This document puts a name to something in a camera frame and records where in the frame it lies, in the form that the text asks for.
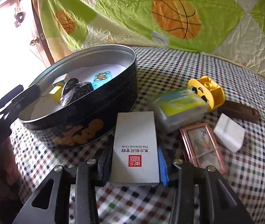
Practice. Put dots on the blue toy block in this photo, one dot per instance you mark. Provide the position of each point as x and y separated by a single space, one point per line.
102 79

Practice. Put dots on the clear plastic box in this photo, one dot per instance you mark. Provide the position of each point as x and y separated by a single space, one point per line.
181 107

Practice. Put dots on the pink picture frame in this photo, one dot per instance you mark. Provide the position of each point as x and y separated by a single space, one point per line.
202 144

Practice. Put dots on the basketball print bed sheet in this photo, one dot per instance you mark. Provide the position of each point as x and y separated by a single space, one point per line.
123 16

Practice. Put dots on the brown comb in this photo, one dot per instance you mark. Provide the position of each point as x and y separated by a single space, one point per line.
240 113

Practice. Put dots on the yellow cube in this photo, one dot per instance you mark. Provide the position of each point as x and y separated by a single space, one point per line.
55 93

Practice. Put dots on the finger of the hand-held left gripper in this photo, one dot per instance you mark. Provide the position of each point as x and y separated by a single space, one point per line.
27 100
8 95

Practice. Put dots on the white foam block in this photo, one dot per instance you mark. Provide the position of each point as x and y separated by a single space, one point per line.
228 133

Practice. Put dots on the yellow face toy block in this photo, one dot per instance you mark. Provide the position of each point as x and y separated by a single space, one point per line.
214 93

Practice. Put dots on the black round tin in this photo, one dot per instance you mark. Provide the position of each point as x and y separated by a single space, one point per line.
88 126

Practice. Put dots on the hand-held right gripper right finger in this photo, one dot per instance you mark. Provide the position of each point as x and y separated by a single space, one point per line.
162 168

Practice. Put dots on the white paper tin liner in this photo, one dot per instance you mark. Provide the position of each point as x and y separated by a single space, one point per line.
43 107

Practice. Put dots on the dark door ornament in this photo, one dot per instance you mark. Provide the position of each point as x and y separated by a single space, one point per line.
19 17

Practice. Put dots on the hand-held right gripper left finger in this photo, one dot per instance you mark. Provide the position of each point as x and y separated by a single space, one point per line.
104 168

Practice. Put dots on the white toy brick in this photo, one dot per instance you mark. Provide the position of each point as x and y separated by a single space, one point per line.
59 80

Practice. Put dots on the wooden door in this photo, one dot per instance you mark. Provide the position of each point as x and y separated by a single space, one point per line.
11 0

